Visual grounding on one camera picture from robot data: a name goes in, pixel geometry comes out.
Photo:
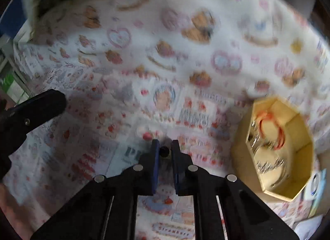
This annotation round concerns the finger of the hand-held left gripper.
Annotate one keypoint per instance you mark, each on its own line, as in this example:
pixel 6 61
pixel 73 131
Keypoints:
pixel 38 105

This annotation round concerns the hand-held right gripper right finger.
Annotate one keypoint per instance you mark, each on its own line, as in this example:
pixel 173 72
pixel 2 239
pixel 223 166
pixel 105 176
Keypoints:
pixel 175 167

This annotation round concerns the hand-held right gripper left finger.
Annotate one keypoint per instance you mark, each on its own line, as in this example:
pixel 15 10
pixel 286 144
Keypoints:
pixel 155 162

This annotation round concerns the small black bead jewelry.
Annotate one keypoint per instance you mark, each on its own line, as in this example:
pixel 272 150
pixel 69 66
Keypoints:
pixel 164 150

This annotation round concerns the gold hexagonal box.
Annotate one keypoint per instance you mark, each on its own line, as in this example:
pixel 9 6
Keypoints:
pixel 242 157

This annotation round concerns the green white object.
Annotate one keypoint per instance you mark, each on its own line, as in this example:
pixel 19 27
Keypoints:
pixel 7 82

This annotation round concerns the strawberry print pink cloth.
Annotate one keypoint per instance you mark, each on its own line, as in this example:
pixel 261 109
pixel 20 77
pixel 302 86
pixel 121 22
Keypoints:
pixel 103 126

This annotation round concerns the striped orange blue white cloth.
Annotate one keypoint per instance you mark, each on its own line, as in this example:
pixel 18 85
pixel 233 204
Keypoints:
pixel 15 18

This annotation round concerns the blue white round object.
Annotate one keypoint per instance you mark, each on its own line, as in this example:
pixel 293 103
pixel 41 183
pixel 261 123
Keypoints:
pixel 314 185

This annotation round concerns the bear print white cloth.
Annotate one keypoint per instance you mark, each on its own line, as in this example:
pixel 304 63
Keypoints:
pixel 219 31

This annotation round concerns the white paper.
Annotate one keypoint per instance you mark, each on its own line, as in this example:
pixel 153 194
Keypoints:
pixel 309 225

